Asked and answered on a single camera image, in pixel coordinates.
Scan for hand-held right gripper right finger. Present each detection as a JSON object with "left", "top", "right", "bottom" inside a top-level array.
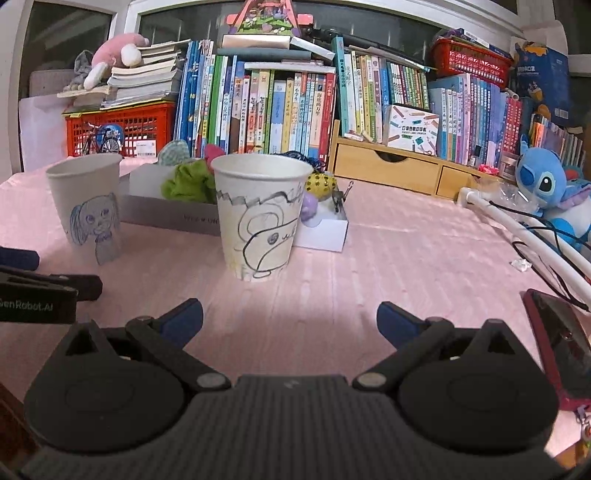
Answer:
[{"left": 352, "top": 302, "right": 539, "bottom": 392}]

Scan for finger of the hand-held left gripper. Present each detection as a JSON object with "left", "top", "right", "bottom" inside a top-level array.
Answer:
[
  {"left": 0, "top": 247, "right": 40, "bottom": 273},
  {"left": 0, "top": 265, "right": 103, "bottom": 301}
]

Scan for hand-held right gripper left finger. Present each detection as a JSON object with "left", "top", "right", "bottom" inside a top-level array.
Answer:
[{"left": 46, "top": 298, "right": 230, "bottom": 393}]

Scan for white cardboard box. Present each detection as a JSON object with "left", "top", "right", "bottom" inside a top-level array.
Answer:
[{"left": 119, "top": 161, "right": 350, "bottom": 253}]

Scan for purple plush toy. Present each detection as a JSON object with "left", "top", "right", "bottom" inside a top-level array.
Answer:
[{"left": 300, "top": 193, "right": 319, "bottom": 227}]

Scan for gold sequin plush toy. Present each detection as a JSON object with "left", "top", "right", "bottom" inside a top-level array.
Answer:
[{"left": 305, "top": 172, "right": 337, "bottom": 200}]

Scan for green patterned cloth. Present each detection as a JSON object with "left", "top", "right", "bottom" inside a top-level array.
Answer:
[{"left": 157, "top": 140, "right": 191, "bottom": 167}]

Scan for blue drawstring pouch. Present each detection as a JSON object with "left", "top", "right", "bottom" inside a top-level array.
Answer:
[{"left": 270, "top": 150, "right": 326, "bottom": 175}]

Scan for magenta soft toy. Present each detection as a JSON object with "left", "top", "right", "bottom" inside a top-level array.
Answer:
[{"left": 203, "top": 144, "right": 228, "bottom": 175}]

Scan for pink tablecloth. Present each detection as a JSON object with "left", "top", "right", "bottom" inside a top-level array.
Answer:
[{"left": 0, "top": 159, "right": 591, "bottom": 457}]

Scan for paper cup with blue figure drawing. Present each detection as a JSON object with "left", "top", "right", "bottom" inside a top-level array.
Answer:
[{"left": 46, "top": 154, "right": 123, "bottom": 266}]

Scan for white board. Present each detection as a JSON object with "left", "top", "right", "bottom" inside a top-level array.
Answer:
[{"left": 19, "top": 95, "right": 68, "bottom": 172}]

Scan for paper cup with black line drawing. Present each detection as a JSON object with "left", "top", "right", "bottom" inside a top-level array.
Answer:
[{"left": 211, "top": 154, "right": 314, "bottom": 281}]

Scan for metal binder clip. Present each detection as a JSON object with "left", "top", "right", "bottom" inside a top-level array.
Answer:
[{"left": 330, "top": 181, "right": 355, "bottom": 214}]

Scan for toy bicycle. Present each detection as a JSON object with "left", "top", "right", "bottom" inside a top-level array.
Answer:
[{"left": 81, "top": 124, "right": 122, "bottom": 155}]

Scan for wooden drawer organizer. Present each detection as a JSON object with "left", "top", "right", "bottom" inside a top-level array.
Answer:
[{"left": 329, "top": 121, "right": 497, "bottom": 200}]

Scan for phone in red case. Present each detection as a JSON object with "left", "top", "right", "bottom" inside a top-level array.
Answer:
[{"left": 523, "top": 288, "right": 591, "bottom": 411}]

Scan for clear plastic bag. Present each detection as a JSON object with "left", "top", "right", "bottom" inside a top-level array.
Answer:
[{"left": 475, "top": 178, "right": 536, "bottom": 217}]

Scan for red plastic crate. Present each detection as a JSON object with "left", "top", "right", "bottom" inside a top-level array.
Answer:
[{"left": 64, "top": 102, "right": 177, "bottom": 158}]

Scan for small grey box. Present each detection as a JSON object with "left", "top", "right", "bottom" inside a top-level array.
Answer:
[{"left": 499, "top": 152, "right": 520, "bottom": 181}]

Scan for white box with colourful print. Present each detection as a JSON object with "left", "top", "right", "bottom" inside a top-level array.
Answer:
[{"left": 382, "top": 104, "right": 440, "bottom": 157}]

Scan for blue alien plush toy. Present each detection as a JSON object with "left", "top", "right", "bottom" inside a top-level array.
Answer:
[{"left": 515, "top": 134, "right": 591, "bottom": 252}]

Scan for row of slim paperback books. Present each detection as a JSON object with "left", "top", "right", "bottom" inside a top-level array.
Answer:
[{"left": 331, "top": 37, "right": 525, "bottom": 169}]

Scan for stack of worn books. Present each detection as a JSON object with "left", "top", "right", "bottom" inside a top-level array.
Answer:
[{"left": 102, "top": 41, "right": 190, "bottom": 109}]

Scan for row of tall upright books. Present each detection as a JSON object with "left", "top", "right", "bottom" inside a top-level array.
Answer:
[{"left": 174, "top": 41, "right": 338, "bottom": 162}]

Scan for pink and white plush toy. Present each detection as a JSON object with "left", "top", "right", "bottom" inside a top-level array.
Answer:
[{"left": 83, "top": 33, "right": 151, "bottom": 88}]

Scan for leaning colourful books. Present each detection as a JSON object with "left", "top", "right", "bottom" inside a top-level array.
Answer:
[{"left": 529, "top": 113, "right": 585, "bottom": 174}]

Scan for red plastic basket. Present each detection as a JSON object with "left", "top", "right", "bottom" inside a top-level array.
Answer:
[{"left": 431, "top": 38, "right": 513, "bottom": 88}]

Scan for flat lying books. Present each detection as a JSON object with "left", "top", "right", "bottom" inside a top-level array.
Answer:
[{"left": 217, "top": 34, "right": 338, "bottom": 75}]

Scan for dark blue cardboard box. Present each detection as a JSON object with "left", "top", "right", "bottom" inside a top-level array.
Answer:
[{"left": 510, "top": 37, "right": 571, "bottom": 127}]

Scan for triangular toy house model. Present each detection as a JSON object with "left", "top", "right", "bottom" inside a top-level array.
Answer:
[{"left": 225, "top": 0, "right": 315, "bottom": 38}]

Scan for black cable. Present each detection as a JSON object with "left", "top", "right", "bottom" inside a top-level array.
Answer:
[{"left": 489, "top": 200, "right": 591, "bottom": 308}]

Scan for white pipe frame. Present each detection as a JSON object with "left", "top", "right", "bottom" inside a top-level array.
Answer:
[{"left": 456, "top": 187, "right": 591, "bottom": 315}]

